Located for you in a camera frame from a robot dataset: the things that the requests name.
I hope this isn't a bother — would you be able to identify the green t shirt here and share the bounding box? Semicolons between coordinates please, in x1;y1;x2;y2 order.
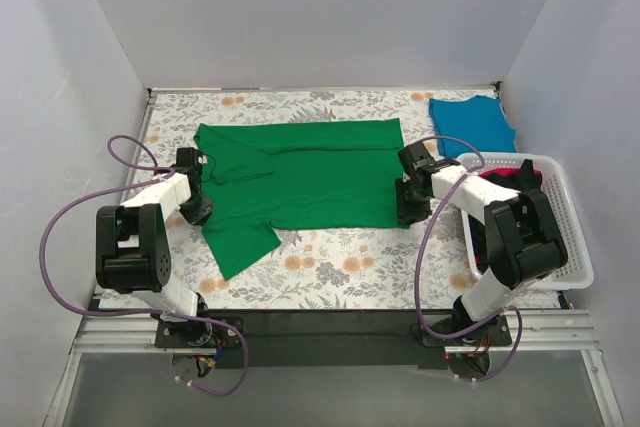
194;118;404;280

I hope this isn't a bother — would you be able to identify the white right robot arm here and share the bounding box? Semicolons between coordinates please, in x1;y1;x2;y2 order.
395;142;568;345

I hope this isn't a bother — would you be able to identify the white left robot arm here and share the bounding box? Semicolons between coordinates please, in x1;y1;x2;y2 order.
96;147;214;347

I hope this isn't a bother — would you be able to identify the floral table cloth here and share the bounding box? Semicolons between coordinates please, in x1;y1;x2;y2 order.
143;90;474;309

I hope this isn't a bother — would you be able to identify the red t shirt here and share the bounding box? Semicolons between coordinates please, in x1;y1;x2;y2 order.
481;168;543;192

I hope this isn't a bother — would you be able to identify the folded blue t shirt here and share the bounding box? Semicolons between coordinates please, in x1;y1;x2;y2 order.
429;95;517;153

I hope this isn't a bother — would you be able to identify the black t shirt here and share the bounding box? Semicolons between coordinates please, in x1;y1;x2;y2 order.
469;159;543;273

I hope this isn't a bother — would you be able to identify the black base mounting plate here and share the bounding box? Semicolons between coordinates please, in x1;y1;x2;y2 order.
154;310;512;371

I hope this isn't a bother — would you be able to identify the white plastic laundry basket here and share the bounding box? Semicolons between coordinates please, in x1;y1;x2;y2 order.
476;152;594;291

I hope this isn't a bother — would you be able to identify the aluminium frame rail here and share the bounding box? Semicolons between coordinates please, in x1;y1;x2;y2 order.
73;309;601;353

